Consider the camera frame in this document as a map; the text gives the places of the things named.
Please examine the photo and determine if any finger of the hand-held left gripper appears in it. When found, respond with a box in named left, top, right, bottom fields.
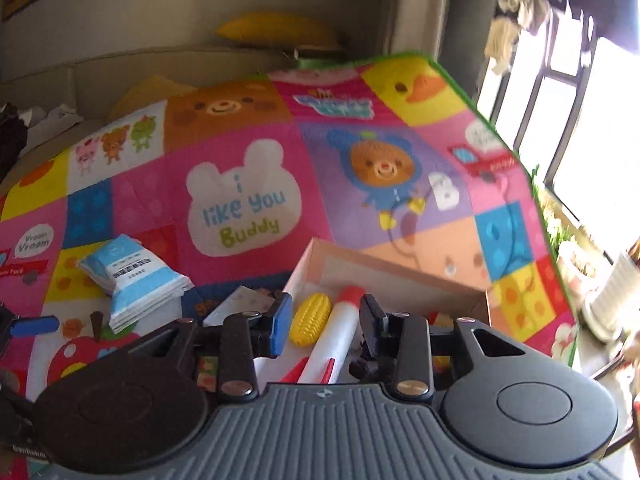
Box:
left=0, top=307, right=61, bottom=346

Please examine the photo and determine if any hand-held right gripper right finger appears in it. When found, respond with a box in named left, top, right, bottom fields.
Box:
left=361, top=294, right=546, bottom=401

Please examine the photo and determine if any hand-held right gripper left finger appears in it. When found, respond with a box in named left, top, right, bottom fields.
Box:
left=112, top=292, right=293, bottom=401

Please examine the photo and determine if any yellow toy corn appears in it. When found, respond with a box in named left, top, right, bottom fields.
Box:
left=289, top=293, right=332, bottom=347

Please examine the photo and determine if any white foam rocket toy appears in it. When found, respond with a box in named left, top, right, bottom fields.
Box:
left=280, top=286, right=366, bottom=385

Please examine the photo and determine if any pink cardboard box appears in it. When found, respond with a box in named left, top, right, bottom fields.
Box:
left=252, top=237, right=493, bottom=386

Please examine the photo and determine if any small white box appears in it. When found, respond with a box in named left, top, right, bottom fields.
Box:
left=202, top=285, right=277, bottom=328

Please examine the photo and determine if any blue white tissue packet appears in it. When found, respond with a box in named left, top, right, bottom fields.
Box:
left=77, top=234, right=195, bottom=335

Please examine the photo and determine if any colourful printed play mat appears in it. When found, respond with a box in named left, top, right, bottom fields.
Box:
left=0, top=52, right=578, bottom=480

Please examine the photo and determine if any dark cloth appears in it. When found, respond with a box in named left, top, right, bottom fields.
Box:
left=0, top=104, right=28, bottom=181

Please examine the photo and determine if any white cloth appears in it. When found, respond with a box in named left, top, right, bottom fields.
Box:
left=22, top=104, right=85, bottom=158

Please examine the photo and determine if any small potted plant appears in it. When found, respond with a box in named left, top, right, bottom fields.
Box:
left=532, top=180, right=598, bottom=293

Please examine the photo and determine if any white ribbed plant pot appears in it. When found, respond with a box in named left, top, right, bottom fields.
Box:
left=582, top=250, right=640, bottom=341

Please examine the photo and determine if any yellow pillow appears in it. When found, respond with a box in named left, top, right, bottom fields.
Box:
left=107, top=75, right=196, bottom=121
left=215, top=12, right=346, bottom=53

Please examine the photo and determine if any beige sofa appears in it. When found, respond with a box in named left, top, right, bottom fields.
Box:
left=0, top=45, right=301, bottom=196

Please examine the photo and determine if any grey curtain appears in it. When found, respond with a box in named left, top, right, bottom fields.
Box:
left=390, top=0, right=501, bottom=96

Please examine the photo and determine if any pale hanging garment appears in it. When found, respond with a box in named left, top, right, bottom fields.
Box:
left=487, top=0, right=576, bottom=75

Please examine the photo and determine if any black window frame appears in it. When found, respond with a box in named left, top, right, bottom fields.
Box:
left=480, top=10, right=640, bottom=266

